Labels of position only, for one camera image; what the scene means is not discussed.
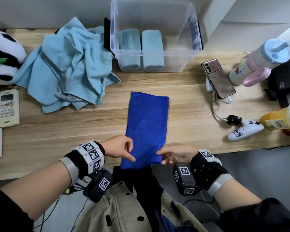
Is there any person's left hand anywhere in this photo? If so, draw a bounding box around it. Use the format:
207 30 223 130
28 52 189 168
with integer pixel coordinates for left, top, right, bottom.
100 135 136 162

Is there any person's right hand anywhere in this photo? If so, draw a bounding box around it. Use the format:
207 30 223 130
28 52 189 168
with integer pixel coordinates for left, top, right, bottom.
156 142 198 165

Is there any dark blue towel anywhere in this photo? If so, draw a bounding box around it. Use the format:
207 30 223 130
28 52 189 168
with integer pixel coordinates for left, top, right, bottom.
121 92 169 169

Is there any grey striped towel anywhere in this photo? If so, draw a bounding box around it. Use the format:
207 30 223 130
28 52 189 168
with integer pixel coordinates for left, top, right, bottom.
55 90 87 110

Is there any clear plastic storage box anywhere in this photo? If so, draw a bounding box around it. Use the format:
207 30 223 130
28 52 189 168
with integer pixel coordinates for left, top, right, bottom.
103 0 204 73

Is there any person's left forearm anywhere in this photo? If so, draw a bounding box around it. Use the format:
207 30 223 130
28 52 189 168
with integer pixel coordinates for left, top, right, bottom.
1 161 72 220

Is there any person's right forearm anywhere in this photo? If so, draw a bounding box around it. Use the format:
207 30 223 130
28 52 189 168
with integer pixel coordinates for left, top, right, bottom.
214 179 261 210

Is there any black device box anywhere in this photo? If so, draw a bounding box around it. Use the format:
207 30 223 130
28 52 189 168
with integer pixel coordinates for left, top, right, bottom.
265 53 290 109

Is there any black wrist brace with markers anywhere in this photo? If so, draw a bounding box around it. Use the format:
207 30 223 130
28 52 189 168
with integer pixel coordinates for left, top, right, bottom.
190 149 235 197
59 140 106 186

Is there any black round plug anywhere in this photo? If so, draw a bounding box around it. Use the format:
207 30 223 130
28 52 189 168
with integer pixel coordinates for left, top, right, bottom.
226 115 242 126

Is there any beige coat with black buttons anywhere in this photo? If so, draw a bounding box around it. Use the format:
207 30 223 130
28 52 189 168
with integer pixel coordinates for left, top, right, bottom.
72 181 208 232

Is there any white game controller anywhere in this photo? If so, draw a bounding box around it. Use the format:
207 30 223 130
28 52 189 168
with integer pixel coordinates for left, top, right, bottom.
227 119 265 142

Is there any white power bank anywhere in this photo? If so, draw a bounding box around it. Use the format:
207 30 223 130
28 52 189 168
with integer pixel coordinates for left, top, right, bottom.
206 77 216 92

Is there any rose gold smartphone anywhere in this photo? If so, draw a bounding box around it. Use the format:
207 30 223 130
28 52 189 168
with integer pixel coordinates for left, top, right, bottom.
200 58 237 99

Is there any white remote control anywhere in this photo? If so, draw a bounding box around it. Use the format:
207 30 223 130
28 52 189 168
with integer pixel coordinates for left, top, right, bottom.
0 89 20 128

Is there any white shelf unit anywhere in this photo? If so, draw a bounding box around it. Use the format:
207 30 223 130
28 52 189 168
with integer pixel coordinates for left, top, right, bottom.
198 0 290 52

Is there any panda plush toy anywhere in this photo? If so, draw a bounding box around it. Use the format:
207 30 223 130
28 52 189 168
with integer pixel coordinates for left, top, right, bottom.
0 29 27 86

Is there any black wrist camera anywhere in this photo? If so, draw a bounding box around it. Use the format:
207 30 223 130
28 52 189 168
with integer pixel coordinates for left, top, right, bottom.
173 162 198 196
83 169 113 203

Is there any thin black cable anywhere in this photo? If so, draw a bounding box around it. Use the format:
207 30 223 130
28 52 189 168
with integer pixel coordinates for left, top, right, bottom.
34 183 90 232
182 197 216 206

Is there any thin white cable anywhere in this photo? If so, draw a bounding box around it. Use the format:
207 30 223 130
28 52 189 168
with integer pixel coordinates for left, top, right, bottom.
212 92 235 122

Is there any tumbler with pink handle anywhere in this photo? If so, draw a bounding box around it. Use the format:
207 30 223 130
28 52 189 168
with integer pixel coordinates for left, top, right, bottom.
229 38 290 88

